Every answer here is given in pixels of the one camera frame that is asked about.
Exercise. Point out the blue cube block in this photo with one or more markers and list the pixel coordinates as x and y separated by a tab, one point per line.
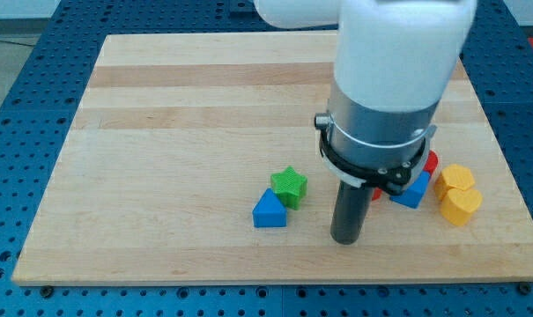
414	194

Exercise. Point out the red block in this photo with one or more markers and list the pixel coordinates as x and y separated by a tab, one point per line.
430	166

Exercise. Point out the yellow heart block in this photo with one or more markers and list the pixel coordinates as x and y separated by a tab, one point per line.
458	206

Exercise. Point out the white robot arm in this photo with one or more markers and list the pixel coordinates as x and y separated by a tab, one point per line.
393	63

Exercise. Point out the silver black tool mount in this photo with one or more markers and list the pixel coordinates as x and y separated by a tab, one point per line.
365	147

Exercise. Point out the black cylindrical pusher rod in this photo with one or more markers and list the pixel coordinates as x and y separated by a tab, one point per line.
350	211

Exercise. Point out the wooden board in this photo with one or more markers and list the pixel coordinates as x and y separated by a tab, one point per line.
175	140

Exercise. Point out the green star block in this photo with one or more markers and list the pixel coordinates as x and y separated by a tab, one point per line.
290	187

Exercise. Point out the blue triangle block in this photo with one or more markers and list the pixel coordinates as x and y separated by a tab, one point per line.
269	211

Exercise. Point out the yellow hexagon block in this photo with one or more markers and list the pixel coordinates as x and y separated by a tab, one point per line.
453	176

